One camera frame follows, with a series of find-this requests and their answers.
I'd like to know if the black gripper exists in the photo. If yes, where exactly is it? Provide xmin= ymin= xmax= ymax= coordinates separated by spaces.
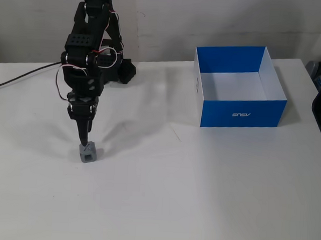
xmin=64 ymin=91 xmax=100 ymax=147

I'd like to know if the black power cable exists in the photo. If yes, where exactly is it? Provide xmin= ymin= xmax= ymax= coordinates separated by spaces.
xmin=0 ymin=59 xmax=63 ymax=96

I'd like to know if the gray object with blue label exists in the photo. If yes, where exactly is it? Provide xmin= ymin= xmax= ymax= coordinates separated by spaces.
xmin=304 ymin=60 xmax=321 ymax=90

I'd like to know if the blue white cardboard box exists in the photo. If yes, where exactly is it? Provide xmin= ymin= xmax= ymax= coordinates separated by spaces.
xmin=190 ymin=42 xmax=291 ymax=132

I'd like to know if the white red servo wire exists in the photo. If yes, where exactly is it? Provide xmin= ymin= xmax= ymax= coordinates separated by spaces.
xmin=54 ymin=6 xmax=127 ymax=104

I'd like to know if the black table clamp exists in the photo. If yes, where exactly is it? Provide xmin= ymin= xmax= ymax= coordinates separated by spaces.
xmin=118 ymin=57 xmax=138 ymax=86

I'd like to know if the gray block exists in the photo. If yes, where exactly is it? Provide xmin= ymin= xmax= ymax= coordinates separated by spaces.
xmin=77 ymin=140 xmax=98 ymax=164

